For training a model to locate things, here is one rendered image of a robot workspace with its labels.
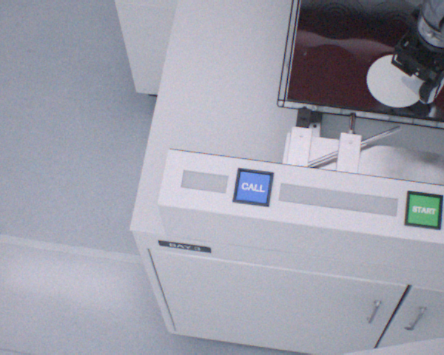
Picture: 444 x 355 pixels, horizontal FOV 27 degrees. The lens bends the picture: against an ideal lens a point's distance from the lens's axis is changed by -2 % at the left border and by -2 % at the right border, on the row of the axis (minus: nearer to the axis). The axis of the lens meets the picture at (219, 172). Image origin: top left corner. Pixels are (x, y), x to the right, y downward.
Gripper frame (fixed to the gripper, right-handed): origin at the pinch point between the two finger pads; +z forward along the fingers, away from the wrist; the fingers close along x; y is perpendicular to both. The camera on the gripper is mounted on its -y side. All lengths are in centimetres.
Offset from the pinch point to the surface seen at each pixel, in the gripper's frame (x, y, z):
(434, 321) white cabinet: 18.1, -21.6, 39.1
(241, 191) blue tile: 33.7, 12.7, -4.9
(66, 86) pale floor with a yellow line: 11, 96, 91
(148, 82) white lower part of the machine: 1, 72, 77
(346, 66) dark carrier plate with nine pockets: 3.2, 14.9, 1.6
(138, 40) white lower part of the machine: 1, 72, 56
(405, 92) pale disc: 0.9, 4.4, 1.5
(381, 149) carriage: 11.0, 1.8, 3.5
